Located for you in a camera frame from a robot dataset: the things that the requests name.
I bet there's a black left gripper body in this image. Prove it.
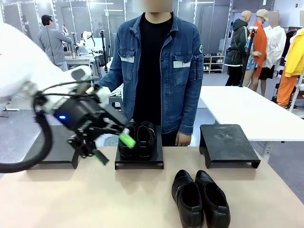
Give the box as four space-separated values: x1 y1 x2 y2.
56 97 107 141

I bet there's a black leather loafer shoe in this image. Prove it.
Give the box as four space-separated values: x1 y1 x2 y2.
118 121 137 159
137 121 157 159

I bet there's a person's right forearm denim sleeve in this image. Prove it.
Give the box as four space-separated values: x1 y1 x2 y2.
94 67 124 95

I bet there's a person's left forearm denim sleeve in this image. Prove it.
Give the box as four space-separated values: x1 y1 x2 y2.
178 90 202 136

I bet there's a dark grey shoe stand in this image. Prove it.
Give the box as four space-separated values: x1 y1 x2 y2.
199 123 261 169
23 124 80 170
114 132 164 170

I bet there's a person torso in denim jacket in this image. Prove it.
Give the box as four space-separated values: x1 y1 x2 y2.
94 10 205 147

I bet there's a person's left hand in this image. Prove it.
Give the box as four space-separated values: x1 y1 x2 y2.
176 132 192 147

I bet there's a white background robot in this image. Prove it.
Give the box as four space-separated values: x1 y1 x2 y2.
79 30 96 56

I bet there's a man in grey with cap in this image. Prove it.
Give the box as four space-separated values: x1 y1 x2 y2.
38 14 73 72

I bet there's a black leather buckle shoe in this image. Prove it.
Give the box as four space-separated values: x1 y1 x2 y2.
171 169 204 228
195 170 231 228

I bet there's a wooden shoe rack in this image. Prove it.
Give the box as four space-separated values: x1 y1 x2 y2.
203 56 225 74

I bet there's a white long table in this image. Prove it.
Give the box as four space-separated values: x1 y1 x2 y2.
199 85 304 143

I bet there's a mannequin in dark green jacket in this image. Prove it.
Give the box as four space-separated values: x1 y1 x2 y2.
224 10 252 86

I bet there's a black tripod pole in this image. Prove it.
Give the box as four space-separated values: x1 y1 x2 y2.
238 26 259 87

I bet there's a mannequin in orange with cap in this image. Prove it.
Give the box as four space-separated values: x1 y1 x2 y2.
242 9 268 95

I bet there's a figure in white shirt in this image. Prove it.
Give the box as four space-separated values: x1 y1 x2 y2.
258 11 287 80

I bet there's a mannequin in yellow hoodie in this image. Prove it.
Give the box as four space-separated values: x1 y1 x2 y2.
276 29 304 107

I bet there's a black camera tripod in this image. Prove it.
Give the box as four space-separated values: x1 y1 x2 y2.
99 29 109 73

